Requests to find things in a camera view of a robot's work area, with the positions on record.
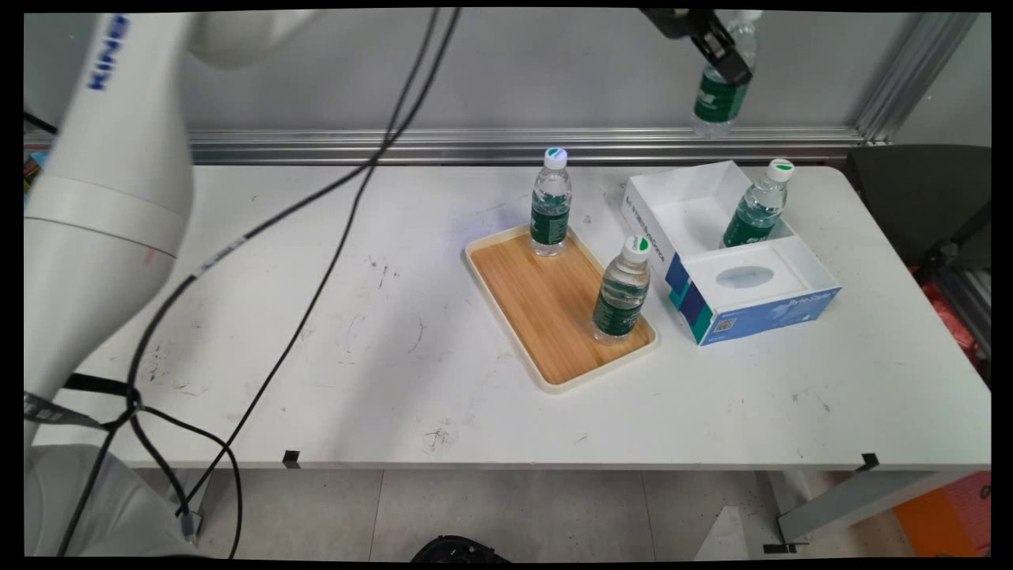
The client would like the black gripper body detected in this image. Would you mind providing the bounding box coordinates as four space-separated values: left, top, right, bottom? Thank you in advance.
638 8 715 40

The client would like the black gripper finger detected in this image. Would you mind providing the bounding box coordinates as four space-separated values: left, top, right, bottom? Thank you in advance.
690 12 753 87

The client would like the water bottle green label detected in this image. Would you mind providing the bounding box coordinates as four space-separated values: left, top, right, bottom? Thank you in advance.
529 147 572 258
590 234 653 344
690 9 763 140
720 158 795 249

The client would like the white blue cardboard box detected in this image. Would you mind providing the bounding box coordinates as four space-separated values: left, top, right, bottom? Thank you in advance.
621 161 843 348

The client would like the wooden tray cream rim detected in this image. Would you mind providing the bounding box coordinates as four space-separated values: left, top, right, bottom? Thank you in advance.
464 223 659 395

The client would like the red bag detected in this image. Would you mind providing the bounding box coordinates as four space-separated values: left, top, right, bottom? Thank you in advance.
910 268 992 381

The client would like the grey metal table leg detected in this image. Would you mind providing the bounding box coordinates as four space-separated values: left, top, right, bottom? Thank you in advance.
761 470 954 553

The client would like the orange box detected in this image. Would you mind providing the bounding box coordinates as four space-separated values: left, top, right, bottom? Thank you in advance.
893 470 992 558

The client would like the black round object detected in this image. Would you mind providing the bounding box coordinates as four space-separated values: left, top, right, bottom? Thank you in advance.
410 535 511 564

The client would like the upright aluminium frame post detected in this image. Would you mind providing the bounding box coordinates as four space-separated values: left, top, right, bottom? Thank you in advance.
853 11 981 145

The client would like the horizontal aluminium frame rail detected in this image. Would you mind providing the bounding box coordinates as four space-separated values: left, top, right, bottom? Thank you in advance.
24 125 887 165

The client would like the thin black cable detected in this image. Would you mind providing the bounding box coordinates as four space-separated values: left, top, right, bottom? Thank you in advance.
176 8 444 544

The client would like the black cable with white tag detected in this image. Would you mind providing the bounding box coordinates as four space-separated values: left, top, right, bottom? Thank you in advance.
55 8 464 558

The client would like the black strap on arm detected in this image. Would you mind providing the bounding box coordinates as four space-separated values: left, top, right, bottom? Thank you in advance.
24 372 142 432

